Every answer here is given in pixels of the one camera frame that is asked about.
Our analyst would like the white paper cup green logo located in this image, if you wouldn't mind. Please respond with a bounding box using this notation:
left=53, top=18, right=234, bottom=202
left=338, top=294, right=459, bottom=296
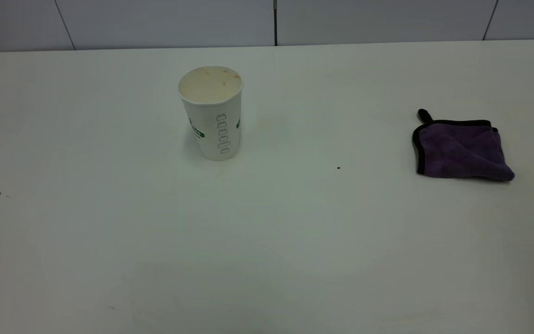
left=177, top=65, right=245, bottom=162

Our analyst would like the purple cloth with black trim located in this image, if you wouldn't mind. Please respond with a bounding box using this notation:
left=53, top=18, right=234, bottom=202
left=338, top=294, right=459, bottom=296
left=412, top=109, right=516, bottom=182

